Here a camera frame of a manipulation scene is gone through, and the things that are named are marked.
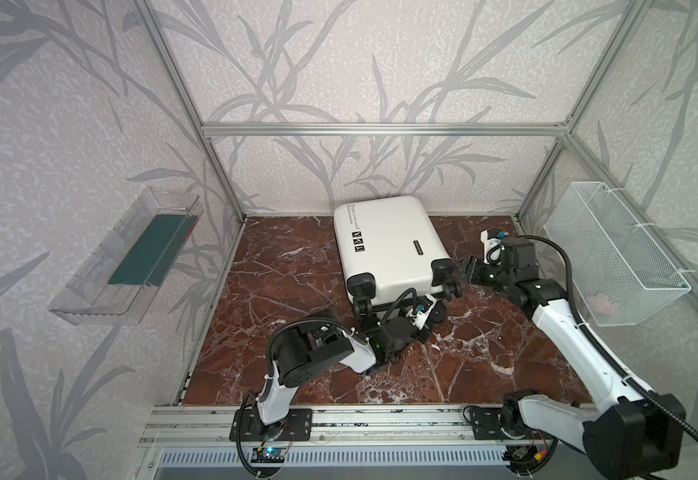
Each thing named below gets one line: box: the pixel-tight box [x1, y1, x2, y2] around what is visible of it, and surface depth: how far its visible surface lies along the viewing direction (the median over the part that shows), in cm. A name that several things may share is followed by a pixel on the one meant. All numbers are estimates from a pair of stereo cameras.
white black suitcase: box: [334, 196, 463, 317], surface depth 85 cm
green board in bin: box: [108, 214, 198, 286], surface depth 68 cm
